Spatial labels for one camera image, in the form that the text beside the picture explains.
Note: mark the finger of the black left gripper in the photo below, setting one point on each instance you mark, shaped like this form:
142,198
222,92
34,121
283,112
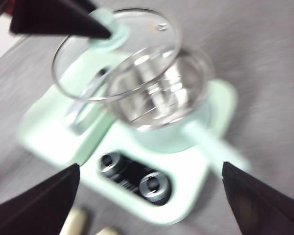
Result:
54,19

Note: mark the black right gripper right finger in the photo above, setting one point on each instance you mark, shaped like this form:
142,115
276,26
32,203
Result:
264,208

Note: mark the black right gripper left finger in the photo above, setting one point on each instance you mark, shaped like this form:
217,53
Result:
34,208

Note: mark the white pleated bun green dots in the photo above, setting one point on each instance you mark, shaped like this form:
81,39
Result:
76,220

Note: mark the round glass pot lid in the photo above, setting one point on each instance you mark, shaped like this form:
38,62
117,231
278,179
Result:
117,38

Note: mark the mint green breakfast machine base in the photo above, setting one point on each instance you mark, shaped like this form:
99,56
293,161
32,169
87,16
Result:
193,188

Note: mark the mint green hinged griddle lid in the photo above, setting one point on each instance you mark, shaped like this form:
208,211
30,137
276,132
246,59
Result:
46,127

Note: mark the silver round control knob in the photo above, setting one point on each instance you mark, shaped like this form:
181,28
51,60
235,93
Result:
110,164
154,184

